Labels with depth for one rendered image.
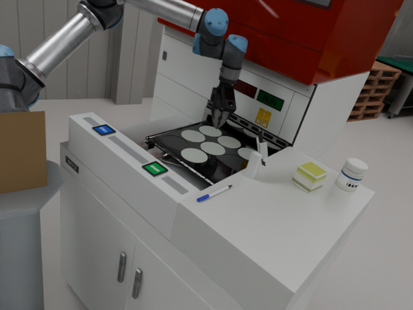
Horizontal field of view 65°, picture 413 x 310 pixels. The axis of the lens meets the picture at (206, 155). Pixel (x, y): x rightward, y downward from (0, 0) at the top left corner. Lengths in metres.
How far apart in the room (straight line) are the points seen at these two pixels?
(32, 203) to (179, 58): 0.95
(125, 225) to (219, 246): 0.40
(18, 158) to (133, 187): 0.32
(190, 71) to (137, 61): 2.05
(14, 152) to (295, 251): 0.79
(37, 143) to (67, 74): 2.64
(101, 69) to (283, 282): 3.22
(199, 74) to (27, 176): 0.86
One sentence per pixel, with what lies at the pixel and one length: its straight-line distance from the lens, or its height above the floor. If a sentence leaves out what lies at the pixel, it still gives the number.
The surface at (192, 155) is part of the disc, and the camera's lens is 1.20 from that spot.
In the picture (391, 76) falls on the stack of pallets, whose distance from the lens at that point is 5.70.
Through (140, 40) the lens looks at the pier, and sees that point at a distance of 3.56.
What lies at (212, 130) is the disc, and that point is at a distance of 1.42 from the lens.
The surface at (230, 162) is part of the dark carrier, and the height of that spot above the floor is 0.90.
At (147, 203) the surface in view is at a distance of 0.97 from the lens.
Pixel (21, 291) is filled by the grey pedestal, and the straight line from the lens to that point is 1.42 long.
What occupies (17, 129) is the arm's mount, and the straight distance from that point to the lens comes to 1.00.
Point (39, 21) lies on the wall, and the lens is 3.46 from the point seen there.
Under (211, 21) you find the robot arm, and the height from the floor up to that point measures 1.36.
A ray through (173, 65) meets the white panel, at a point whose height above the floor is 1.05.
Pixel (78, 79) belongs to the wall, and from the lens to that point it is 3.68.
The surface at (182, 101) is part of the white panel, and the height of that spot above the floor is 0.90.
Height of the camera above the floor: 1.50
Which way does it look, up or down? 30 degrees down
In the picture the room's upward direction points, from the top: 15 degrees clockwise
